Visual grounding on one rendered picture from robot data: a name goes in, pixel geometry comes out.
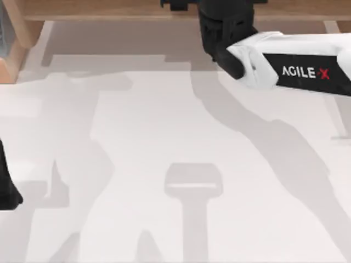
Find small black block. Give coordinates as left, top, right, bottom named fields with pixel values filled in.
left=160, top=0, right=190, bottom=12

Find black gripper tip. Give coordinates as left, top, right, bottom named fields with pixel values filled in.
left=0, top=139, right=24, bottom=211

